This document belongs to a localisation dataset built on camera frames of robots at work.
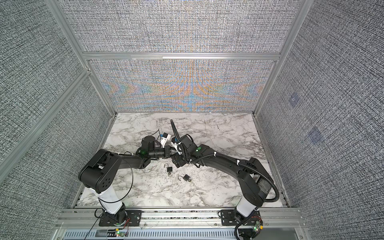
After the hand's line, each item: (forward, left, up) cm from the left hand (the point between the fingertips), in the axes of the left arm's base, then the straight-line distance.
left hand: (180, 153), depth 86 cm
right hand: (-2, +1, 0) cm, 3 cm away
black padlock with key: (-6, +7, -10) cm, 13 cm away
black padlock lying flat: (-11, -3, -9) cm, 15 cm away
